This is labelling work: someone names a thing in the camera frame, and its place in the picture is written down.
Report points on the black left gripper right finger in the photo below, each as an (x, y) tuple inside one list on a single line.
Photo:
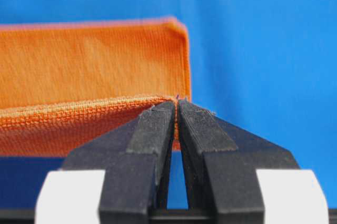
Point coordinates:
[(242, 178)]

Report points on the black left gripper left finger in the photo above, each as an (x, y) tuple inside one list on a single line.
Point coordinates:
[(115, 177)]

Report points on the orange microfibre towel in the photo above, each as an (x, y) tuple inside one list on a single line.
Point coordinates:
[(64, 84)]

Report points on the blue table cloth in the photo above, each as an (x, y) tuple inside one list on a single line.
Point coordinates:
[(268, 66)]

